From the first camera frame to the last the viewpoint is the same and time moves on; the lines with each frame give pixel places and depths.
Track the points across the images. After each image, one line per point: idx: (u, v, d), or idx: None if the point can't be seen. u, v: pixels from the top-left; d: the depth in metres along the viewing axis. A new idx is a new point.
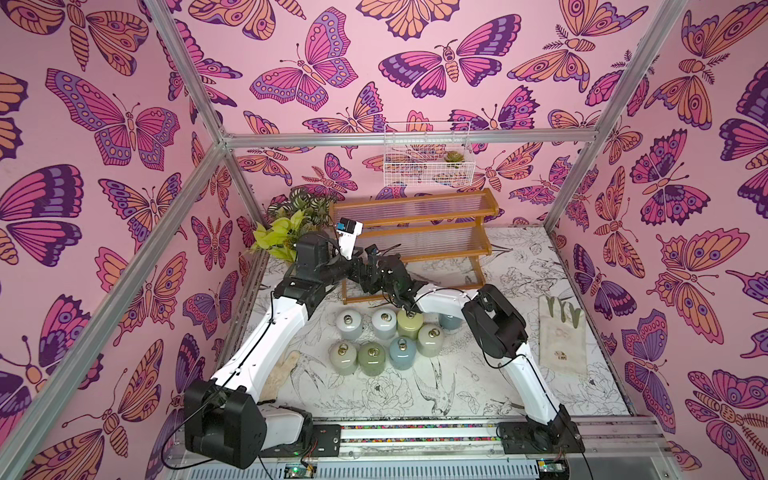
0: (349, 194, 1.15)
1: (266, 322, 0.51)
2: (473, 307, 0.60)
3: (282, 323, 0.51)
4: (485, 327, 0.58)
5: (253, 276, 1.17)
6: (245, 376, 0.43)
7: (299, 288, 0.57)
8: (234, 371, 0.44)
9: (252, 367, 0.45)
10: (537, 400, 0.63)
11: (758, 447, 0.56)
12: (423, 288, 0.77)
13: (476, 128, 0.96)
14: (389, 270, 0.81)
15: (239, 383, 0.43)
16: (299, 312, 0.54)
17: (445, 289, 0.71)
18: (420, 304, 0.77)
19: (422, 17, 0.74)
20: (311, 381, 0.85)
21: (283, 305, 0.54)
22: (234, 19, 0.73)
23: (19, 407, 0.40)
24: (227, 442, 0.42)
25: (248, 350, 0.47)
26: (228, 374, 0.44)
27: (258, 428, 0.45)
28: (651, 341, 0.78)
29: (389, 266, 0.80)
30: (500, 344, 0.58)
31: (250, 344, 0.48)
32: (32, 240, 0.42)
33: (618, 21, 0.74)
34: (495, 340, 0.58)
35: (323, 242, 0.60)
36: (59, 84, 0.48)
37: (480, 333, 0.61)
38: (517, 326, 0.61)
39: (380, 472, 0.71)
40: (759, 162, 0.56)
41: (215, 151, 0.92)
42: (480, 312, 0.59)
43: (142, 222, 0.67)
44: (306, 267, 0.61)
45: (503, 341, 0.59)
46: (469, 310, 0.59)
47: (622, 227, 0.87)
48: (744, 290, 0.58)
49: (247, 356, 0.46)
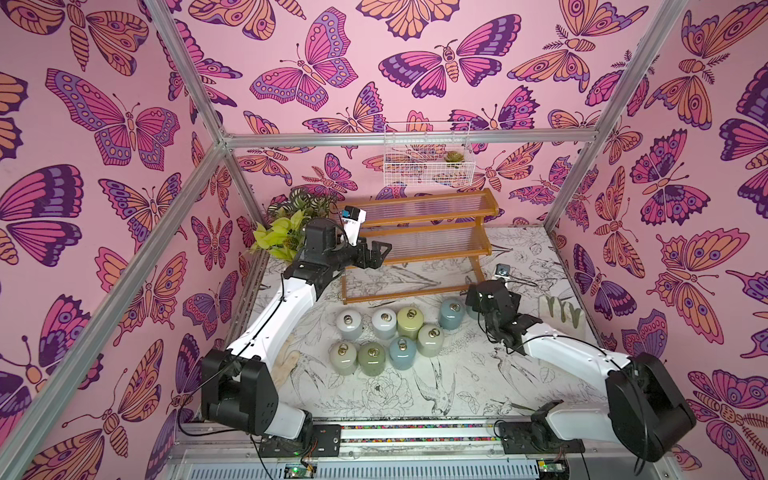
0: (349, 194, 1.15)
1: (277, 299, 0.54)
2: (626, 383, 0.43)
3: (292, 300, 0.54)
4: (642, 418, 0.42)
5: (253, 275, 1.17)
6: (259, 347, 0.46)
7: (307, 270, 0.60)
8: (248, 342, 0.46)
9: (266, 339, 0.47)
10: (574, 430, 0.59)
11: (758, 446, 0.56)
12: (534, 330, 0.61)
13: (476, 128, 0.96)
14: (489, 295, 0.69)
15: (254, 353, 0.45)
16: (309, 292, 0.57)
17: (571, 342, 0.55)
18: (528, 348, 0.62)
19: (423, 17, 0.74)
20: (311, 381, 0.85)
21: (293, 284, 0.56)
22: (235, 19, 0.73)
23: (19, 407, 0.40)
24: (244, 409, 0.44)
25: (261, 324, 0.49)
26: (243, 345, 0.46)
27: (271, 397, 0.47)
28: (651, 341, 0.78)
29: (489, 291, 0.68)
30: (657, 445, 0.41)
31: (261, 319, 0.50)
32: (33, 240, 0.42)
33: (618, 21, 0.74)
34: (650, 437, 0.41)
35: (331, 227, 0.63)
36: (59, 84, 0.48)
37: (627, 419, 0.44)
38: (682, 424, 0.43)
39: (380, 471, 0.72)
40: (759, 162, 0.56)
41: (215, 151, 0.92)
42: (637, 394, 0.43)
43: (142, 222, 0.67)
44: (315, 251, 0.64)
45: (661, 442, 0.42)
46: (623, 388, 0.43)
47: (622, 227, 0.87)
48: (744, 290, 0.58)
49: (260, 329, 0.48)
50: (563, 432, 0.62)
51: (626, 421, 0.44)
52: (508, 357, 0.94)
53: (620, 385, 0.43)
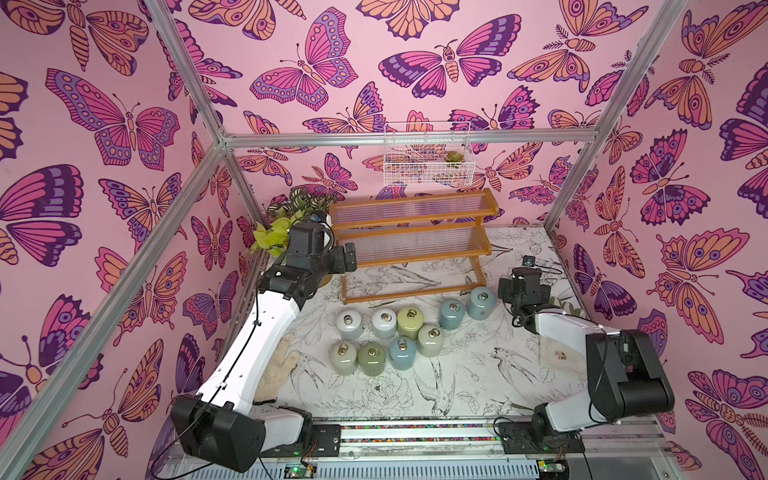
0: (349, 194, 1.15)
1: (251, 324, 0.47)
2: (605, 340, 0.48)
3: (267, 324, 0.47)
4: (608, 370, 0.46)
5: (253, 276, 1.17)
6: (231, 391, 0.41)
7: (285, 279, 0.52)
8: (219, 385, 0.41)
9: (239, 378, 0.42)
10: (570, 418, 0.59)
11: (758, 446, 0.56)
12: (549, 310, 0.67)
13: (476, 128, 0.96)
14: (519, 275, 0.76)
15: (226, 398, 0.40)
16: (287, 308, 0.50)
17: (576, 318, 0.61)
18: (537, 322, 0.68)
19: (423, 17, 0.74)
20: (311, 381, 0.85)
21: (267, 302, 0.49)
22: (234, 19, 0.73)
23: (19, 407, 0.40)
24: (224, 453, 0.41)
25: (233, 359, 0.44)
26: (215, 389, 0.41)
27: (255, 433, 0.44)
28: (651, 341, 0.78)
29: (521, 272, 0.75)
30: (619, 398, 0.44)
31: (233, 353, 0.44)
32: (33, 240, 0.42)
33: (618, 21, 0.74)
34: (614, 390, 0.45)
35: (318, 229, 0.57)
36: (59, 84, 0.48)
37: (596, 375, 0.48)
38: (655, 395, 0.45)
39: (380, 471, 0.72)
40: (759, 162, 0.56)
41: (215, 151, 0.92)
42: (612, 350, 0.47)
43: (142, 222, 0.67)
44: (299, 254, 0.57)
45: (623, 397, 0.45)
46: (599, 343, 0.47)
47: (622, 227, 0.87)
48: (744, 290, 0.58)
49: (232, 365, 0.43)
50: (559, 422, 0.63)
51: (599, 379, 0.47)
52: (508, 357, 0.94)
53: (597, 340, 0.48)
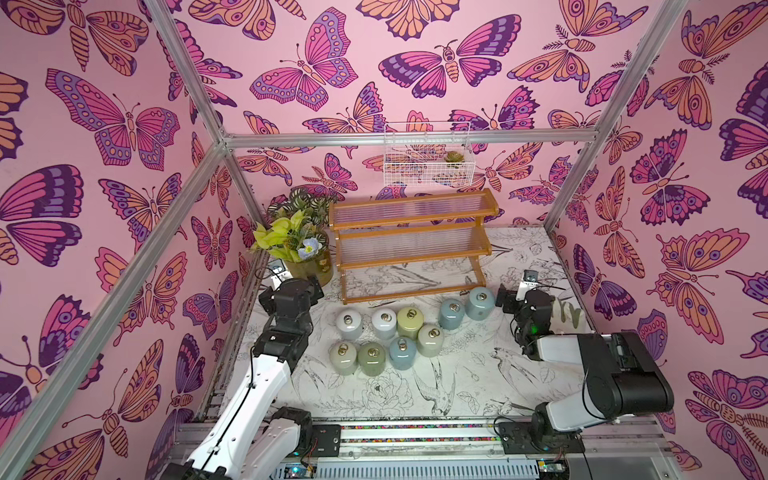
0: (349, 194, 1.15)
1: (245, 386, 0.49)
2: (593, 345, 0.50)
3: (262, 386, 0.49)
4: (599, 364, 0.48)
5: (253, 276, 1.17)
6: (224, 454, 0.41)
7: (278, 343, 0.56)
8: (212, 449, 0.42)
9: (232, 441, 0.43)
10: (570, 417, 0.59)
11: (758, 447, 0.56)
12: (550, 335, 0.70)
13: (476, 128, 0.96)
14: (531, 306, 0.74)
15: (218, 463, 0.40)
16: (279, 371, 0.52)
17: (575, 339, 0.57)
18: (541, 347, 0.69)
19: (422, 17, 0.74)
20: (311, 381, 0.85)
21: (263, 365, 0.52)
22: (234, 19, 0.73)
23: (19, 407, 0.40)
24: None
25: (226, 422, 0.45)
26: (207, 454, 0.41)
27: None
28: (651, 342, 0.78)
29: (534, 302, 0.73)
30: (614, 388, 0.45)
31: (227, 416, 0.45)
32: (32, 240, 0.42)
33: (618, 21, 0.74)
34: (608, 382, 0.46)
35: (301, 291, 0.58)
36: (59, 84, 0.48)
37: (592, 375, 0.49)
38: (651, 386, 0.45)
39: (380, 472, 0.71)
40: (759, 162, 0.56)
41: (215, 151, 0.92)
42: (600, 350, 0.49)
43: (142, 222, 0.67)
44: (285, 319, 0.60)
45: (618, 386, 0.46)
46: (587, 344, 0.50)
47: (622, 227, 0.87)
48: (744, 290, 0.58)
49: (225, 429, 0.44)
50: (558, 421, 0.63)
51: (595, 377, 0.49)
52: (508, 357, 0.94)
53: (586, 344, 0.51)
